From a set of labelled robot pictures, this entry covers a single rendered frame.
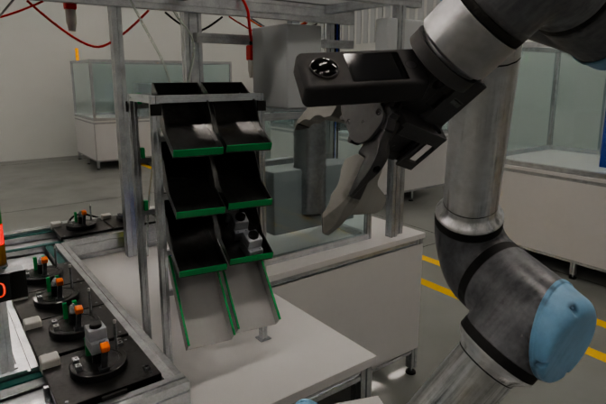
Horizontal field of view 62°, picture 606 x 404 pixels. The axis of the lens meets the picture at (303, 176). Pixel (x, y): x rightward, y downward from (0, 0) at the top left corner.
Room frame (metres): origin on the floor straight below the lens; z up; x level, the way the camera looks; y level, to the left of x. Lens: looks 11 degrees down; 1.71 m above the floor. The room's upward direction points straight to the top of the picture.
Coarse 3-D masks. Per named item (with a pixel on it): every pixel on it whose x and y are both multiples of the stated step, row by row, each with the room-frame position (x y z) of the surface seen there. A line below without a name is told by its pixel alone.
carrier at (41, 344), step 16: (64, 304) 1.41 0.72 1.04; (32, 320) 1.40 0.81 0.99; (48, 320) 1.44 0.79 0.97; (64, 320) 1.40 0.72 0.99; (112, 320) 1.44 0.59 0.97; (32, 336) 1.34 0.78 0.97; (48, 336) 1.34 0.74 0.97; (64, 336) 1.32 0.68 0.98; (80, 336) 1.33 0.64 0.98; (112, 336) 1.34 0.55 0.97; (32, 352) 1.28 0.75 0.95; (48, 352) 1.26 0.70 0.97; (64, 352) 1.26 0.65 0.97
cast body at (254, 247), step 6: (246, 234) 1.38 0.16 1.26; (252, 234) 1.37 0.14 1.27; (258, 234) 1.38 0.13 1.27; (240, 240) 1.40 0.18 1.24; (246, 240) 1.37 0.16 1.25; (252, 240) 1.36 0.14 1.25; (258, 240) 1.37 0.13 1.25; (240, 246) 1.41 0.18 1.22; (246, 246) 1.37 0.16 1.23; (252, 246) 1.37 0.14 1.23; (258, 246) 1.38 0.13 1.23; (246, 252) 1.37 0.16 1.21; (252, 252) 1.36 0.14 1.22; (258, 252) 1.37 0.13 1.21
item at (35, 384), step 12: (0, 372) 1.18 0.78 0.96; (12, 372) 1.17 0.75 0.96; (36, 372) 1.19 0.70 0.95; (0, 384) 1.14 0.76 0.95; (12, 384) 1.14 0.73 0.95; (24, 384) 1.16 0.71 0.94; (36, 384) 1.17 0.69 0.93; (0, 396) 1.12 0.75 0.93; (12, 396) 1.14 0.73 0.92; (24, 396) 1.14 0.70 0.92; (36, 396) 1.14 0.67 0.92
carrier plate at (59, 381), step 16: (128, 336) 1.34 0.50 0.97; (80, 352) 1.26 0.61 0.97; (128, 352) 1.26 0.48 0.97; (64, 368) 1.18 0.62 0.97; (128, 368) 1.18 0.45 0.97; (48, 384) 1.11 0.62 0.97; (64, 384) 1.11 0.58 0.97; (80, 384) 1.11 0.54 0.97; (96, 384) 1.11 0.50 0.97; (112, 384) 1.11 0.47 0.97; (128, 384) 1.11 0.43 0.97; (144, 384) 1.13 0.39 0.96; (64, 400) 1.05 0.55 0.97; (80, 400) 1.05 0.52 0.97; (96, 400) 1.06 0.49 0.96
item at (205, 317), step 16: (176, 272) 1.38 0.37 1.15; (176, 288) 1.31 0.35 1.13; (192, 288) 1.36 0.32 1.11; (208, 288) 1.38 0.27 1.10; (176, 304) 1.31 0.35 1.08; (192, 304) 1.33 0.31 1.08; (208, 304) 1.34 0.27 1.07; (224, 304) 1.34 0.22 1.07; (192, 320) 1.29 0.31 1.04; (208, 320) 1.31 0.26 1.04; (224, 320) 1.32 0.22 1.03; (192, 336) 1.26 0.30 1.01; (208, 336) 1.28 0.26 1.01; (224, 336) 1.29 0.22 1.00
